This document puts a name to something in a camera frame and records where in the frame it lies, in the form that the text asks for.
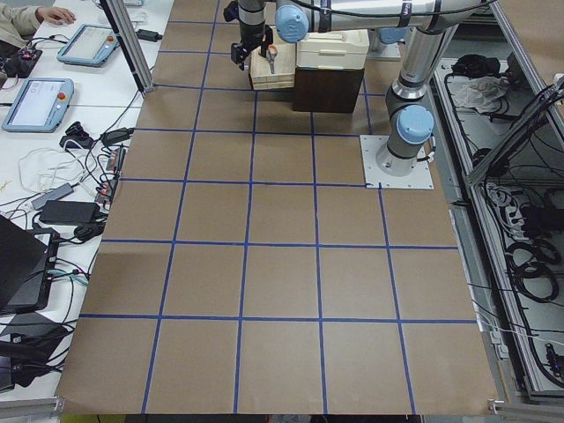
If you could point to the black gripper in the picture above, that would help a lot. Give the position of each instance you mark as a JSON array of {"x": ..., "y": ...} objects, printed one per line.
[{"x": 254, "y": 34}]

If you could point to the grey orange scissors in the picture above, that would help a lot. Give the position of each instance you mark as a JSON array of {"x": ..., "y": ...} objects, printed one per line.
[{"x": 271, "y": 57}]

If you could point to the wooden drawer with white handle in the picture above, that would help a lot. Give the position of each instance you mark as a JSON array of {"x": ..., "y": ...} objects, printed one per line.
[{"x": 277, "y": 73}]

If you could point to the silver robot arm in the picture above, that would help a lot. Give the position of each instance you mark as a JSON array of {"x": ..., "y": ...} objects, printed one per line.
[
  {"x": 246, "y": 12},
  {"x": 433, "y": 25}
]

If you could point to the person's hand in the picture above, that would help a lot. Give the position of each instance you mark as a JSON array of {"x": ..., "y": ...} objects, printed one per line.
[{"x": 55, "y": 15}]

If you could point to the dark brown wooden cabinet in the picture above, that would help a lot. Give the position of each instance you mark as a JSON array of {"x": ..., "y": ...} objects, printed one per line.
[{"x": 326, "y": 91}]

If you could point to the cream plastic tray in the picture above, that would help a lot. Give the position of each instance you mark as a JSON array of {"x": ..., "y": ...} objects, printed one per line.
[{"x": 338, "y": 50}]

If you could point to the black power adapter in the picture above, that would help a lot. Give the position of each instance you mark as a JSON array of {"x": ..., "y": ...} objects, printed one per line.
[{"x": 148, "y": 35}]

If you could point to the far blue teach pendant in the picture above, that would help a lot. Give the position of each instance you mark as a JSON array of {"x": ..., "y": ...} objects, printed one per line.
[{"x": 90, "y": 46}]

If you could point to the blue teach pendant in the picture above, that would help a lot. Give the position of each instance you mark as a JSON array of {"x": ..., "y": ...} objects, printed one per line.
[
  {"x": 39, "y": 106},
  {"x": 90, "y": 46}
]

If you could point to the near blue teach pendant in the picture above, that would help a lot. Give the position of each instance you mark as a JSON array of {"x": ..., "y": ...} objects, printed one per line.
[{"x": 39, "y": 106}]

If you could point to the black adapter brick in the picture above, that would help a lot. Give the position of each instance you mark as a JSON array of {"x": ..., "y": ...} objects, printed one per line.
[{"x": 68, "y": 213}]

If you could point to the black laptop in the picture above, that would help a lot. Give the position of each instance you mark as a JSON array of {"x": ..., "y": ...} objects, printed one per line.
[{"x": 27, "y": 257}]

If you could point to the aluminium frame post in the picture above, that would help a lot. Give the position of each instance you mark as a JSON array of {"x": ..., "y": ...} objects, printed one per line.
[{"x": 119, "y": 19}]

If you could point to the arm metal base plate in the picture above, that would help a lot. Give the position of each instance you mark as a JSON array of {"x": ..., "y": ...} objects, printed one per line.
[
  {"x": 384, "y": 44},
  {"x": 382, "y": 170}
]

